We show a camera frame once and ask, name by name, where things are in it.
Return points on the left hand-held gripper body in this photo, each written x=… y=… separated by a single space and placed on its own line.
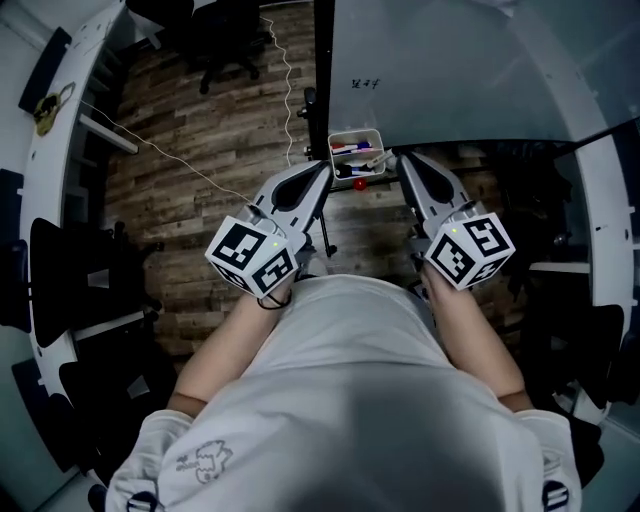
x=250 y=255

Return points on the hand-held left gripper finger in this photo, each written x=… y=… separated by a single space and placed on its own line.
x=315 y=205
x=270 y=187

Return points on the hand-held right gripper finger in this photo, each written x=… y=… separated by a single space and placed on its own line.
x=450 y=187
x=412 y=200

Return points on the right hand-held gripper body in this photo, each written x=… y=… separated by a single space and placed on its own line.
x=465 y=250

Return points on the white marker tray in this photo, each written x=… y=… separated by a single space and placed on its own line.
x=350 y=158

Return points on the person's right forearm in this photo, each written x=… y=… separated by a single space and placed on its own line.
x=470 y=330

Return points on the person's left forearm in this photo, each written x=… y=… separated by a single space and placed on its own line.
x=220 y=350

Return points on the red-capped white marker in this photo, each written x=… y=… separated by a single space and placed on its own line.
x=339 y=148

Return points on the blue-capped white marker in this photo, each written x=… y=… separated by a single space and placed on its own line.
x=352 y=148

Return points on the large glass whiteboard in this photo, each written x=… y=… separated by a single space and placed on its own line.
x=450 y=75

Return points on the small red round magnet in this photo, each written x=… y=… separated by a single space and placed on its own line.
x=359 y=185

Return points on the black elastic wrist band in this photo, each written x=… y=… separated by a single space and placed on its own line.
x=272 y=305

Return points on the white desk with grey edge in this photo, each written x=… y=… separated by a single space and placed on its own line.
x=610 y=200

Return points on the person's white shirt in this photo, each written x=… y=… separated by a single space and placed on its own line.
x=350 y=400

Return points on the white curved desk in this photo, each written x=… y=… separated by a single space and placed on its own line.
x=47 y=200

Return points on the yellow and black pouch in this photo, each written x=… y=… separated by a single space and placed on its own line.
x=47 y=112

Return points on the black desk divider panel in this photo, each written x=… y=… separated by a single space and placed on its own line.
x=47 y=65
x=10 y=200

